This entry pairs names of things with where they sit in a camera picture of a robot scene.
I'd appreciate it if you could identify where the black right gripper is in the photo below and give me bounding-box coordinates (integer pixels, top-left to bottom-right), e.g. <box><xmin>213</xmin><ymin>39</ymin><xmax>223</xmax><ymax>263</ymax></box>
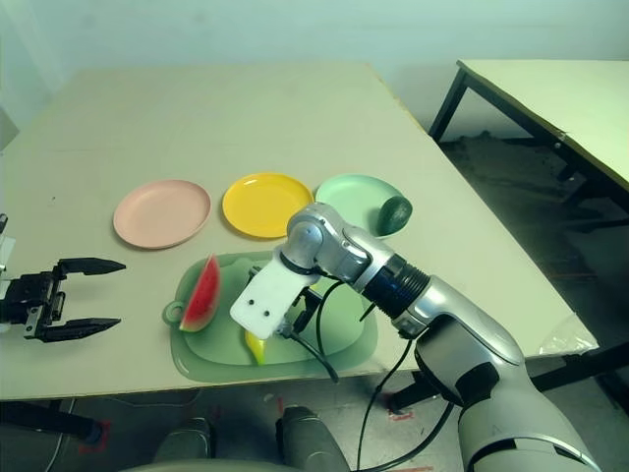
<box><xmin>280</xmin><ymin>287</ymin><xmax>328</xmax><ymax>341</ymax></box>

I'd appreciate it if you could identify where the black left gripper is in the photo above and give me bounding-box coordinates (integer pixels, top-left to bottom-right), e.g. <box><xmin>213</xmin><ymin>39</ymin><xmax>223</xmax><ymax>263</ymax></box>
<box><xmin>4</xmin><ymin>256</ymin><xmax>128</xmax><ymax>344</ymax></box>

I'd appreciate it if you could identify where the yellow toy banana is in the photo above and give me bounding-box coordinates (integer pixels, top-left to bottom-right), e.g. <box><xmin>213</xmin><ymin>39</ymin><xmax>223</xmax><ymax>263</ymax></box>
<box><xmin>244</xmin><ymin>329</ymin><xmax>270</xmax><ymax>367</ymax></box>

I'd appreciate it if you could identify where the toy watermelon slice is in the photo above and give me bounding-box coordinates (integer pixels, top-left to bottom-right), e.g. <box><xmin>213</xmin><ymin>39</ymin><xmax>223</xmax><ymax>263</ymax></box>
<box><xmin>178</xmin><ymin>253</ymin><xmax>222</xmax><ymax>334</ymax></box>

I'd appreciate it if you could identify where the dark green toy avocado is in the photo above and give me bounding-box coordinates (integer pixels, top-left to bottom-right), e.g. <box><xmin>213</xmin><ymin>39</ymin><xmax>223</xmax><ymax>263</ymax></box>
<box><xmin>376</xmin><ymin>196</ymin><xmax>413</xmax><ymax>236</ymax></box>

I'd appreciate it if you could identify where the green silicone placemat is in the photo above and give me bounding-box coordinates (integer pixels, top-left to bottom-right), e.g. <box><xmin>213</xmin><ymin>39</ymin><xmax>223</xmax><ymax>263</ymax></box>
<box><xmin>163</xmin><ymin>251</ymin><xmax>380</xmax><ymax>384</ymax></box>

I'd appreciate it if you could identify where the yellow round plate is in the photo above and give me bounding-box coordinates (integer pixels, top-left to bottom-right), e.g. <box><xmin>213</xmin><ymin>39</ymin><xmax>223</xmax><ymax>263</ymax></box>
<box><xmin>221</xmin><ymin>171</ymin><xmax>315</xmax><ymax>241</ymax></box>

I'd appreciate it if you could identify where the pink round plate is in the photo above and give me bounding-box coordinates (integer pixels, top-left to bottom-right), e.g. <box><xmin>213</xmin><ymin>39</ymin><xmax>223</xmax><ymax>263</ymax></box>
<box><xmin>112</xmin><ymin>179</ymin><xmax>212</xmax><ymax>252</ymax></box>

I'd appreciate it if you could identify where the mint green round plate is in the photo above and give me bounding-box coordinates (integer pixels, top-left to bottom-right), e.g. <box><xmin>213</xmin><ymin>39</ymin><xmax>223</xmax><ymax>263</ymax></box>
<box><xmin>314</xmin><ymin>172</ymin><xmax>414</xmax><ymax>240</ymax></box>

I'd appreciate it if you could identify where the grey robot right leg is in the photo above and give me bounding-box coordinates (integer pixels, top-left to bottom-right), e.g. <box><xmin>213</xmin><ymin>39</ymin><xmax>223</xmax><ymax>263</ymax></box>
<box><xmin>274</xmin><ymin>405</ymin><xmax>345</xmax><ymax>472</ymax></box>

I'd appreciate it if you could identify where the grey robot leg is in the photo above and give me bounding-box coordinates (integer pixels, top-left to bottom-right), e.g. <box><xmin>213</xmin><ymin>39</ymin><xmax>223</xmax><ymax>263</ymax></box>
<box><xmin>151</xmin><ymin>417</ymin><xmax>215</xmax><ymax>463</ymax></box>
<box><xmin>274</xmin><ymin>405</ymin><xmax>345</xmax><ymax>472</ymax></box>

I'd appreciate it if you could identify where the red floor tape mark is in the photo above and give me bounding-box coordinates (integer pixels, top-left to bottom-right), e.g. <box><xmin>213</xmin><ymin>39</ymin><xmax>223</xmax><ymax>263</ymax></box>
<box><xmin>387</xmin><ymin>392</ymin><xmax>417</xmax><ymax>424</ymax></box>
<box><xmin>78</xmin><ymin>420</ymin><xmax>112</xmax><ymax>456</ymax></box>

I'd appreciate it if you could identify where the grey robot left leg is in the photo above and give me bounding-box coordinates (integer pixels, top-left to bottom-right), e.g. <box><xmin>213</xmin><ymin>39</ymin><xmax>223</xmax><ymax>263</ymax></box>
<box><xmin>151</xmin><ymin>417</ymin><xmax>215</xmax><ymax>463</ymax></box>

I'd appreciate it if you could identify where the grey robot torso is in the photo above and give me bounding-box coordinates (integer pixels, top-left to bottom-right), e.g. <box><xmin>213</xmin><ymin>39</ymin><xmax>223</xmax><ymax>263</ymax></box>
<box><xmin>117</xmin><ymin>456</ymin><xmax>296</xmax><ymax>472</ymax></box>

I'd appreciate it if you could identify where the clear plastic film scrap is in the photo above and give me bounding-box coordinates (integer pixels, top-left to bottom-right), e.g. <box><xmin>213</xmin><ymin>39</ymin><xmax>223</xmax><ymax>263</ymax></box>
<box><xmin>538</xmin><ymin>314</ymin><xmax>600</xmax><ymax>356</ymax></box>

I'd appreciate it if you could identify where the side table with black legs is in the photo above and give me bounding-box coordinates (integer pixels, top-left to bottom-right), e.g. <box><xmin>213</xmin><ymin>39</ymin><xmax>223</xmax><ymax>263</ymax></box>
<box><xmin>428</xmin><ymin>59</ymin><xmax>629</xmax><ymax>232</ymax></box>

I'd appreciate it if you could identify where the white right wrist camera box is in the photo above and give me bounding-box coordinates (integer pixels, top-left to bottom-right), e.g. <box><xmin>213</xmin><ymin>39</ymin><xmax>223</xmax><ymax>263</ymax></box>
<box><xmin>229</xmin><ymin>248</ymin><xmax>318</xmax><ymax>340</ymax></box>

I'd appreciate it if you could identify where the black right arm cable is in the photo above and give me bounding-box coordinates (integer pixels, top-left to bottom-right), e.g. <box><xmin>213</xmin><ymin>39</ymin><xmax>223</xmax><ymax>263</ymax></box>
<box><xmin>287</xmin><ymin>277</ymin><xmax>466</xmax><ymax>472</ymax></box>

